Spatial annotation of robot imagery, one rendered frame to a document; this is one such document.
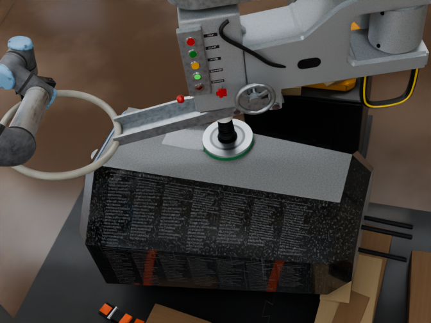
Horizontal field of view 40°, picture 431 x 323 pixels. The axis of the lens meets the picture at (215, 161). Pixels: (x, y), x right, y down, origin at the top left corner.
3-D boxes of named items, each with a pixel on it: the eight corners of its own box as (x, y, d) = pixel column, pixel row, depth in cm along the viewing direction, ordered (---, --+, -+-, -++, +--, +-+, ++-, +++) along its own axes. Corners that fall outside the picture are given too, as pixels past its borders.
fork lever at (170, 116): (278, 75, 235) (275, 66, 232) (286, 109, 223) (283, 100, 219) (117, 118, 246) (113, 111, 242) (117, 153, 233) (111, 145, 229)
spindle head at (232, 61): (282, 66, 234) (278, -34, 200) (292, 104, 220) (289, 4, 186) (194, 80, 235) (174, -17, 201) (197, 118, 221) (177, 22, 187)
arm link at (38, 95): (37, 158, 168) (62, 86, 228) (-2, 134, 163) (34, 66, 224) (14, 187, 170) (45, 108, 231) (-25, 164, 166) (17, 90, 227)
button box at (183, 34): (211, 88, 211) (200, 24, 189) (211, 93, 209) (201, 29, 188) (189, 91, 211) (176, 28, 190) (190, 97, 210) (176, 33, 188)
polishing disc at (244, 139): (193, 147, 246) (192, 145, 245) (219, 114, 257) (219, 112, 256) (236, 165, 237) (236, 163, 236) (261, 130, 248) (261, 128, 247)
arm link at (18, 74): (22, 85, 214) (36, 65, 222) (-6, 66, 210) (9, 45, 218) (12, 98, 220) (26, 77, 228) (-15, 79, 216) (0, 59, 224)
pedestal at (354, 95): (269, 105, 382) (263, 10, 325) (372, 117, 364) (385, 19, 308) (244, 183, 343) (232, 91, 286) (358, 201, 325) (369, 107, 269)
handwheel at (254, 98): (272, 95, 220) (271, 64, 209) (277, 113, 214) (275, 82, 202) (233, 100, 221) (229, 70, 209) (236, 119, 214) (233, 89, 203)
